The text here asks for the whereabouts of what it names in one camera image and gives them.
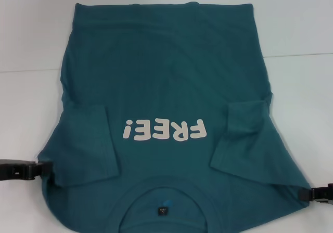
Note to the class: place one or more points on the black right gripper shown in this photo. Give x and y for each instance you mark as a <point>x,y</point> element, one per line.
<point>323,192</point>

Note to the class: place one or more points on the teal t-shirt with FREE print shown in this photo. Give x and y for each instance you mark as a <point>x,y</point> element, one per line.
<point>161,74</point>

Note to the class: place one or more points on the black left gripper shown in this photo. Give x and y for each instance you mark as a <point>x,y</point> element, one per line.
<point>14,169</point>

